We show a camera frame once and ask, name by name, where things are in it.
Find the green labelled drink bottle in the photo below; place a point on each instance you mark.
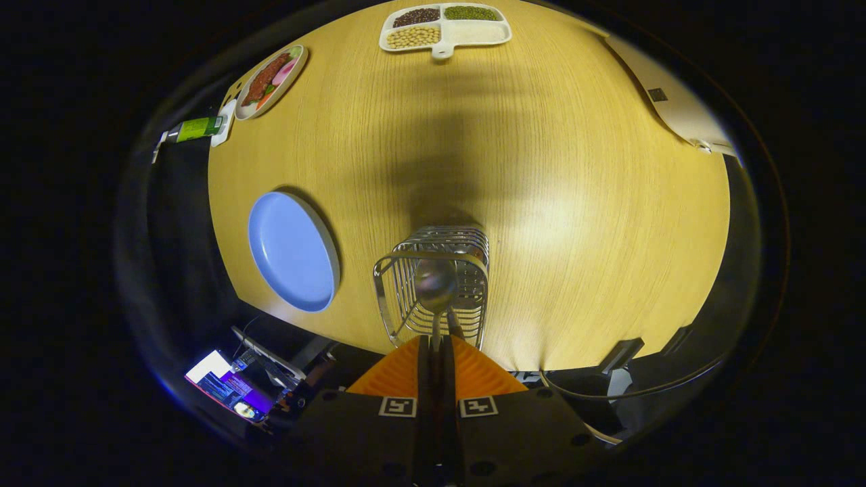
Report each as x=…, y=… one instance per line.
x=199, y=128

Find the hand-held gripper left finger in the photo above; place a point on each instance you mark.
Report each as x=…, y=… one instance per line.
x=424, y=406

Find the pile of yellow soybeans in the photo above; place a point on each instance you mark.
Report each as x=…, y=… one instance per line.
x=413, y=36

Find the white plate with food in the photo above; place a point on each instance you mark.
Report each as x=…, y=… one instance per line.
x=270, y=81

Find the pile of dark red beans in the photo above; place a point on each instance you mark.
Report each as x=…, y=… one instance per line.
x=416, y=17

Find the white toaster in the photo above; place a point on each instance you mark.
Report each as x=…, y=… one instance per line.
x=670, y=101

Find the open silver laptop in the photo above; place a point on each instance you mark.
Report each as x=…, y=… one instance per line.
x=226, y=389

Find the black table leg bracket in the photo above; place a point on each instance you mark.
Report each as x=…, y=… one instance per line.
x=676, y=339
x=621, y=355

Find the white divided tray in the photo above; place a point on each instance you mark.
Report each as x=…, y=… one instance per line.
x=473, y=34

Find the white square coaster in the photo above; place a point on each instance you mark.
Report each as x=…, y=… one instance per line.
x=229, y=111

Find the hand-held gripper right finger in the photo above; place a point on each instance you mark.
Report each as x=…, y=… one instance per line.
x=449, y=406

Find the pile of green mung beans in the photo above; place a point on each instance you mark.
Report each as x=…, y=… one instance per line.
x=470, y=13

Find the blue round plate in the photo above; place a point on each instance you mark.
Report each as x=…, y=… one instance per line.
x=291, y=250

